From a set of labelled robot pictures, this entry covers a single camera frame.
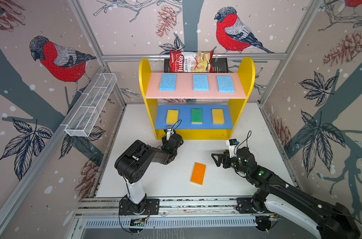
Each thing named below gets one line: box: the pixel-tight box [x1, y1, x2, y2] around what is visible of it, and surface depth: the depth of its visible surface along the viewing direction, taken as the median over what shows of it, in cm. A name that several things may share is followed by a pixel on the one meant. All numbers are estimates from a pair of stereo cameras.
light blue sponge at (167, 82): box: [159, 73, 177, 92], surface depth 74 cm
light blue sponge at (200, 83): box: [192, 74, 210, 92], surface depth 74 cm
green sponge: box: [191, 108, 203, 124], surface depth 95 cm
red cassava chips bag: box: [169, 50, 214, 73], surface depth 89 cm
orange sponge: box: [189, 162, 207, 186], surface depth 85 cm
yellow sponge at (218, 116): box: [211, 108, 225, 125], surface depth 94 cm
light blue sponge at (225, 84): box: [216, 75, 236, 94], surface depth 74 cm
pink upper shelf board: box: [145, 72, 248, 100], surface depth 73 cm
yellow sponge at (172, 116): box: [166, 109, 179, 125], surface depth 93 cm
